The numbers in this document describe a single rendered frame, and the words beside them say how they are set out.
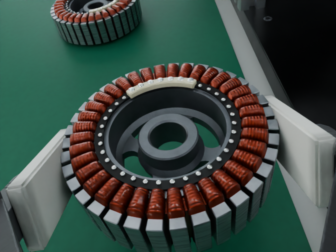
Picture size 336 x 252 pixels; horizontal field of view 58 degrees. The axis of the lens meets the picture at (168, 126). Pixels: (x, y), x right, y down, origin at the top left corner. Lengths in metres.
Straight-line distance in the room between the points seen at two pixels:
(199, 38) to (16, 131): 0.22
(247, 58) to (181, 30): 0.10
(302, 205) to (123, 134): 0.13
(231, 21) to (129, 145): 0.26
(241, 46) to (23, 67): 0.26
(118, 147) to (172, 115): 0.04
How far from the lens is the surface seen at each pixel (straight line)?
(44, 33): 0.46
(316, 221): 0.23
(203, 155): 0.17
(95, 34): 0.38
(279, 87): 0.28
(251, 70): 0.32
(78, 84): 0.34
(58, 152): 0.16
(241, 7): 0.38
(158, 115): 0.19
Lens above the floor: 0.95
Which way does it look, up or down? 48 degrees down
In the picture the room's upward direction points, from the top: 11 degrees counter-clockwise
